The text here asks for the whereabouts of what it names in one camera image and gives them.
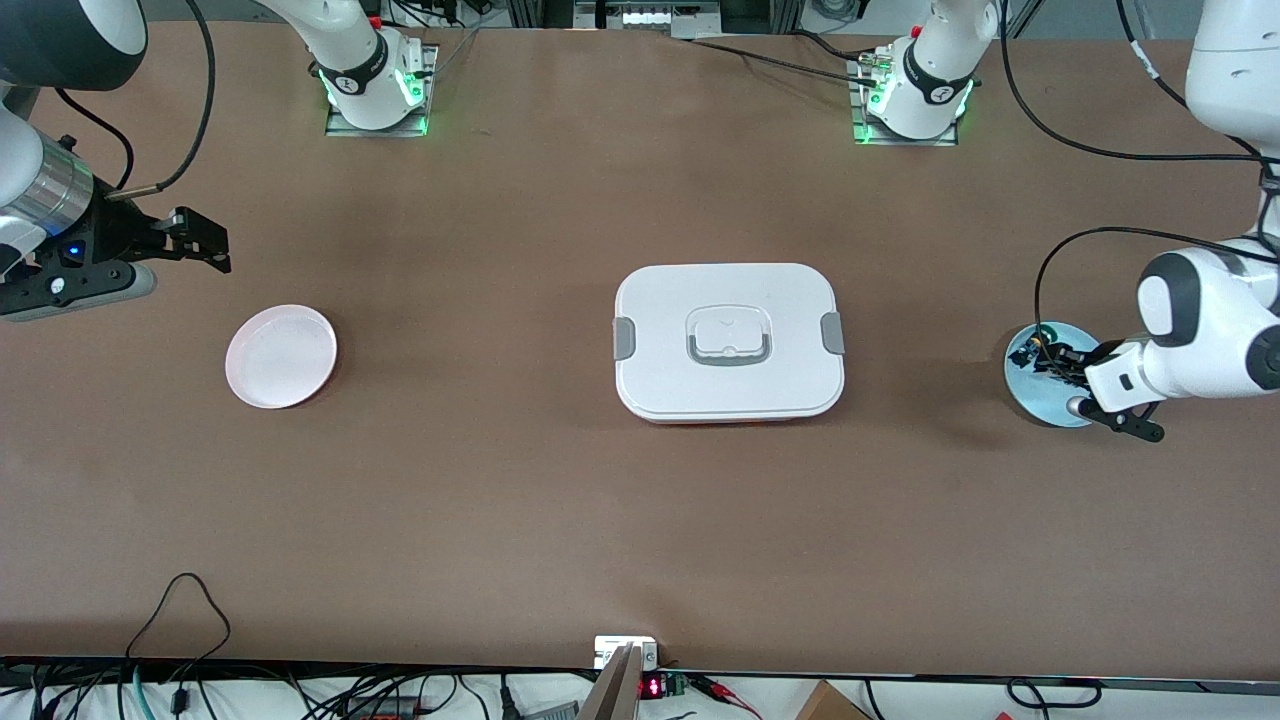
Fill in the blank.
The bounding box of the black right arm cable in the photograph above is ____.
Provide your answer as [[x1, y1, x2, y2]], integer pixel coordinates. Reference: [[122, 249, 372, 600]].
[[52, 0, 219, 201]]

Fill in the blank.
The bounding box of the black power strip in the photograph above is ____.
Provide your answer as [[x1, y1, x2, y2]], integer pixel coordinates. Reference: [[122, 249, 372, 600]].
[[345, 695, 421, 720]]

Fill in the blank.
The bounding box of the light blue round plate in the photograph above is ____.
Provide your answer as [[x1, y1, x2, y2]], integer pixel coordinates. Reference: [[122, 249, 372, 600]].
[[1003, 321, 1106, 429]]

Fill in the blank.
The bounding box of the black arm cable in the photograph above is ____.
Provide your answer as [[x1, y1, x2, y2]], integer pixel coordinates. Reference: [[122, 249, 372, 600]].
[[998, 0, 1280, 346], [52, 0, 219, 201]]

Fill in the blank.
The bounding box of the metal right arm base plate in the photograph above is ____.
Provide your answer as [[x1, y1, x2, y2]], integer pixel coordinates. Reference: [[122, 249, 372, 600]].
[[324, 44, 439, 139]]

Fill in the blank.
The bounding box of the long black table cable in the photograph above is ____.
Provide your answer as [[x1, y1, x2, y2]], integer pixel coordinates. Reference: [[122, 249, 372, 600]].
[[680, 38, 881, 86]]

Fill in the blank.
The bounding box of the thin black looped cable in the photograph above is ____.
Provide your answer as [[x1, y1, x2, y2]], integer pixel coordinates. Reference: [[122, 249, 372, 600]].
[[125, 572, 233, 671]]

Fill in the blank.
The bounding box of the silver rack with lights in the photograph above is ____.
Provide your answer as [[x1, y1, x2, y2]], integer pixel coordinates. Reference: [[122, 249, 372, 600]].
[[575, 0, 721, 39]]

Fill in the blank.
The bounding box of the red clip lead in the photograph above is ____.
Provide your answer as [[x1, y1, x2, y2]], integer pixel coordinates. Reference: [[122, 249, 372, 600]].
[[690, 675, 761, 717]]

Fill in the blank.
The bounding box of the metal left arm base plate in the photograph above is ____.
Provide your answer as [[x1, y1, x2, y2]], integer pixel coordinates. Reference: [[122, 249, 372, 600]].
[[848, 55, 961, 147]]

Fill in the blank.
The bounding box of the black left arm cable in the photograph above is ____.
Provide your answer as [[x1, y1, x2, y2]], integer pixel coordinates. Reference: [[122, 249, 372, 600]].
[[998, 0, 1280, 346]]

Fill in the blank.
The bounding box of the small white clamp block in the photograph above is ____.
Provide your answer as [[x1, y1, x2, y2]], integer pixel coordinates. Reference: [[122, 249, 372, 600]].
[[594, 636, 659, 671]]

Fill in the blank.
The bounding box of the grey metal bar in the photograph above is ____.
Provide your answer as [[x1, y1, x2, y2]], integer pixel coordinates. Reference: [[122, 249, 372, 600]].
[[578, 643, 643, 720]]

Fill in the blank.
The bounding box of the pale pink round plate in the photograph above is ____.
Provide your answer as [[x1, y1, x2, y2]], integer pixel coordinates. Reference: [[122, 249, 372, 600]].
[[225, 304, 339, 411]]

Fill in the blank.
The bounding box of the brown cardboard box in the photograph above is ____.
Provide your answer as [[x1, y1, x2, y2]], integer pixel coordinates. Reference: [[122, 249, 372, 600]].
[[795, 680, 871, 720]]

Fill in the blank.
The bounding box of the black floor cable loop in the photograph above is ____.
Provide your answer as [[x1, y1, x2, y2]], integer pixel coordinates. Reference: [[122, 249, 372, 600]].
[[1005, 678, 1103, 709]]

